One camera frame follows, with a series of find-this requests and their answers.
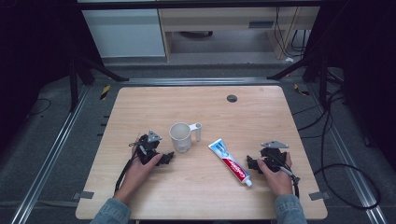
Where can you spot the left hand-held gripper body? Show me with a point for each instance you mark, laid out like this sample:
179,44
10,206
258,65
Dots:
146,152

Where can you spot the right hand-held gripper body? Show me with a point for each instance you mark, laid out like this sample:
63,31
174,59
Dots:
274,157

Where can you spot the toothpaste tube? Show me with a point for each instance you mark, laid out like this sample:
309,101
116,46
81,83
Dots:
232,164

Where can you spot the person's left hand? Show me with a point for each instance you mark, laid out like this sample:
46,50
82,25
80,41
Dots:
137,175

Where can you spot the person's right hand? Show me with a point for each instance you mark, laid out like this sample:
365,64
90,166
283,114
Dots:
280,182

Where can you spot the grey tape piece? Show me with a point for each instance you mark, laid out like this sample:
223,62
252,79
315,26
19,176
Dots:
84,195
319,195

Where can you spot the yellow black tape strip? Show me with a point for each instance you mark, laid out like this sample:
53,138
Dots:
300,90
105,92

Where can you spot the black metal stand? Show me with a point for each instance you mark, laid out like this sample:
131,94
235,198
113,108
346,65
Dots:
322,77
74,84

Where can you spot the white cabinet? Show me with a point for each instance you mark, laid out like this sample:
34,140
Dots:
124,34

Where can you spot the aluminium floor rail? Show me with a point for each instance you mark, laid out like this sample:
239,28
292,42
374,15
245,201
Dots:
199,81
46,165
348,161

